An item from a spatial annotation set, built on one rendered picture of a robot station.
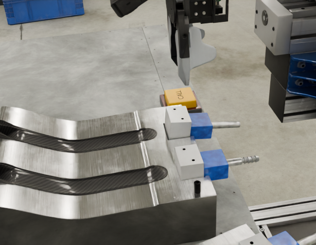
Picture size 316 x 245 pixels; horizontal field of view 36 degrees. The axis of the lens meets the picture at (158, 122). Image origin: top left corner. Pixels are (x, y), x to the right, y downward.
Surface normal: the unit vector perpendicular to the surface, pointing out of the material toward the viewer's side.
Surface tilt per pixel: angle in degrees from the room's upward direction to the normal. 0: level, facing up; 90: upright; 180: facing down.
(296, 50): 90
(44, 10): 91
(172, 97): 0
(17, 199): 27
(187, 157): 0
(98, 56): 0
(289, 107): 90
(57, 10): 91
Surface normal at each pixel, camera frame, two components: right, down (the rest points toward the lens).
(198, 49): 0.15, 0.34
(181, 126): 0.15, 0.57
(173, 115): 0.06, -0.83
